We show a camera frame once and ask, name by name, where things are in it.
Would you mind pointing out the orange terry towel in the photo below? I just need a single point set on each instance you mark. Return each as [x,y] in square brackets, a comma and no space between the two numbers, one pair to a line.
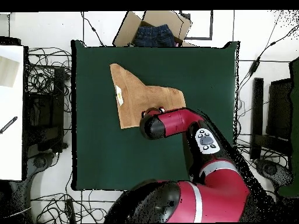
[135,100]

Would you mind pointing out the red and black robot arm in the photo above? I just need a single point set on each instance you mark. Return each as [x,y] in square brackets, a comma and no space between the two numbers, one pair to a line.
[177,120]

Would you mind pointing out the dark green tablecloth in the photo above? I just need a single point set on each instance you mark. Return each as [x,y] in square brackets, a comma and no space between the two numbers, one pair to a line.
[112,158]

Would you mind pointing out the blue denim jeans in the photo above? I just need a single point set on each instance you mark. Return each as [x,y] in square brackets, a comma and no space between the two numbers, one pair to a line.
[154,36]

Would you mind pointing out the open cardboard box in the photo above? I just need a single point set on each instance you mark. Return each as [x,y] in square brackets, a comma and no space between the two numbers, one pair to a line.
[127,30]

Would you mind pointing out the black equipment stand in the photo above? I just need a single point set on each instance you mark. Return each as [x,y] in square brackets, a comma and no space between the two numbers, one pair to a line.
[58,93]
[258,105]

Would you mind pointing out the grey chair base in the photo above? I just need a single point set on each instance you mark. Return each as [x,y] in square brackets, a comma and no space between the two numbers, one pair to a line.
[39,162]
[271,169]

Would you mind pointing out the black power strip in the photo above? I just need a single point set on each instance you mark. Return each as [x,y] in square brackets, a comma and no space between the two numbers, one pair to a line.
[70,210]

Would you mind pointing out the black ribbed strip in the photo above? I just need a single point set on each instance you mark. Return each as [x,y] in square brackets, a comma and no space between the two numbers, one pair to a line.
[9,124]

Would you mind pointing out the white side table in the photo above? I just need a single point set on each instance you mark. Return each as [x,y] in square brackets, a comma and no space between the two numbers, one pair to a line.
[11,151]

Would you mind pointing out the beige paper sheet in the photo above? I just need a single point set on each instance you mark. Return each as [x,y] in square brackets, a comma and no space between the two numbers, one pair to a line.
[8,72]

